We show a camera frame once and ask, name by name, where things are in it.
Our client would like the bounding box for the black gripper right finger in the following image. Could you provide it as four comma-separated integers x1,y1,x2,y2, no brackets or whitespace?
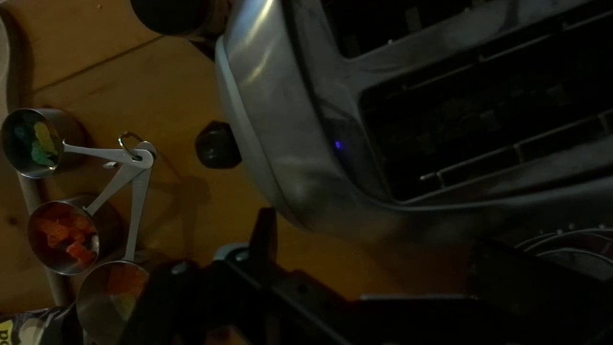
470,242,613,345

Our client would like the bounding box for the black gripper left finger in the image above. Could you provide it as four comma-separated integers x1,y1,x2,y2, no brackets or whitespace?
121,208,359,345

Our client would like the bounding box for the silver two-slot toaster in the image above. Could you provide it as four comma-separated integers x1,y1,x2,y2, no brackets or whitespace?
217,0,613,242

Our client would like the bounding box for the toaster black knob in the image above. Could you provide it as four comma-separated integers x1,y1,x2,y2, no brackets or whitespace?
194,121,242,169

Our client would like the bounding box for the far spice jar black lid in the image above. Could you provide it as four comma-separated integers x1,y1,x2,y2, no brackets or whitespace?
131,0,223,37

